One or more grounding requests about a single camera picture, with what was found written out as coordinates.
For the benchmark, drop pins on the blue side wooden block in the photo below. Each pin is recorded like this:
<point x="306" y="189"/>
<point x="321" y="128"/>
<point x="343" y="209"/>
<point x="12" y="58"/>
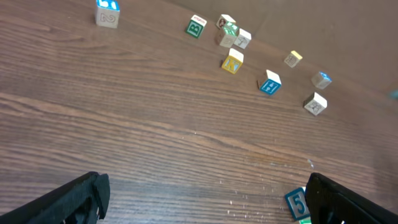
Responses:
<point x="269" y="83"/>

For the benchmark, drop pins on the plain tilted wooden block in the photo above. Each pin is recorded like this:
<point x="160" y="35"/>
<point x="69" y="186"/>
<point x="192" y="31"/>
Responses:
<point x="315" y="104"/>

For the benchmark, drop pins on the green R letter block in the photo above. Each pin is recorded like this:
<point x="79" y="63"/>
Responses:
<point x="226" y="37"/>

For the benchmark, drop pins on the yellow side wooden block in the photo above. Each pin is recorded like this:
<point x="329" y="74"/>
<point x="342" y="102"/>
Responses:
<point x="233" y="61"/>

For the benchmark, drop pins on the wooden X block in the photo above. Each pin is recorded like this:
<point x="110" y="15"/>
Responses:
<point x="243" y="38"/>

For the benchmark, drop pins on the blue top letter block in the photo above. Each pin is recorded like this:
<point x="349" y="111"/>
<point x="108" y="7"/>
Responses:
<point x="107" y="13"/>

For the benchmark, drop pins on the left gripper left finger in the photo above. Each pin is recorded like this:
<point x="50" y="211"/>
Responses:
<point x="82" y="200"/>

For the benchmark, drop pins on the green side B block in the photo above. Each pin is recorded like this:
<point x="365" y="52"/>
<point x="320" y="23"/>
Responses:
<point x="196" y="26"/>

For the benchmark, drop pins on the plain wooden picture block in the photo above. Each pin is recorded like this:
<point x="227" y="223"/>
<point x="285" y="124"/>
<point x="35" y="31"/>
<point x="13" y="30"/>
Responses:
<point x="297" y="204"/>

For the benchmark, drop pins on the blue P letter block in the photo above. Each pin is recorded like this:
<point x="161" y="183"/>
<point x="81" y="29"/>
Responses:
<point x="321" y="80"/>

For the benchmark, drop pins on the green F letter block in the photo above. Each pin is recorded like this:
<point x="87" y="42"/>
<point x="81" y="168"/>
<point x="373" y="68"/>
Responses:
<point x="305" y="221"/>

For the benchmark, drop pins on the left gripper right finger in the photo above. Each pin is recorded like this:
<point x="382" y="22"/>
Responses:
<point x="331" y="203"/>

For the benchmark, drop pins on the yellow top block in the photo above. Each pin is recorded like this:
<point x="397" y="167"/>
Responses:
<point x="293" y="59"/>

